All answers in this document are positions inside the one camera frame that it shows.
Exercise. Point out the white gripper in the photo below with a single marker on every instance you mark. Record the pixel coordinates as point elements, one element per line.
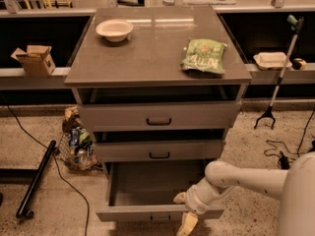
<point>193,201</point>

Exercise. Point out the grey bottom drawer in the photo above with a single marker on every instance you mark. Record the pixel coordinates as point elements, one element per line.
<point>144,190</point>

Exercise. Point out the grey drawer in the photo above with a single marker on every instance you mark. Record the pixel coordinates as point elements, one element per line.
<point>144,190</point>
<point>159,108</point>
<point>159,145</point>

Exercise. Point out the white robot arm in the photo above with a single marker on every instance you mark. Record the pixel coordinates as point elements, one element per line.
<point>294,188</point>

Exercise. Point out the grey middle drawer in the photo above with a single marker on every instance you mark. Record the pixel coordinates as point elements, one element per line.
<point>159,145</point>

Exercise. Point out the grey top drawer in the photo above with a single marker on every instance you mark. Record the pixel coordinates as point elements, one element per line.
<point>159,108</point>

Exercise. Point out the grey drawer cabinet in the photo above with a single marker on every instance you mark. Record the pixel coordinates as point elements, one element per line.
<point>151,54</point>

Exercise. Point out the black metal pole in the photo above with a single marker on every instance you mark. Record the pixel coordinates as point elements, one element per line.
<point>24,208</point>

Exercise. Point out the green chip bag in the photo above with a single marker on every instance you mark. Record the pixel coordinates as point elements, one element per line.
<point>204,55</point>

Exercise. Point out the white takeout container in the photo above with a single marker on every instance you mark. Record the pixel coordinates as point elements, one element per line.
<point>271,60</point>

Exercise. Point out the yellow tape measure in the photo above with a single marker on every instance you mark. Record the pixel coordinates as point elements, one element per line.
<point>298,64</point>

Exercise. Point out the white paper bowl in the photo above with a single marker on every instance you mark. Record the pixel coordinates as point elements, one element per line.
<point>114,30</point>

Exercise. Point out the open cardboard box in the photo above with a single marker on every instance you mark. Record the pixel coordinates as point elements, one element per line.
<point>36,60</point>

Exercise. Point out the reacher grabber tool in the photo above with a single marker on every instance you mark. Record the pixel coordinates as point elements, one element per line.
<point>296,25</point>

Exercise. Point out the wire basket with items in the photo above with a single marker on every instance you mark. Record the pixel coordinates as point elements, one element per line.
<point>75,148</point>

